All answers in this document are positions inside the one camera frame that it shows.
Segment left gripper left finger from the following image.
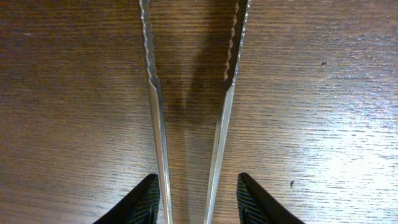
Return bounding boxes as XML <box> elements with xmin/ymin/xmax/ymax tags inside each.
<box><xmin>93</xmin><ymin>174</ymin><xmax>160</xmax><ymax>224</ymax></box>

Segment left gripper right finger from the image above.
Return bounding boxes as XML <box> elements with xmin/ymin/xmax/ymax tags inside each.
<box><xmin>236</xmin><ymin>172</ymin><xmax>304</xmax><ymax>224</ymax></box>

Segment steel serving tongs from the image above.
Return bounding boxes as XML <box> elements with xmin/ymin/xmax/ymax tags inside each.
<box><xmin>139</xmin><ymin>0</ymin><xmax>251</xmax><ymax>224</ymax></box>

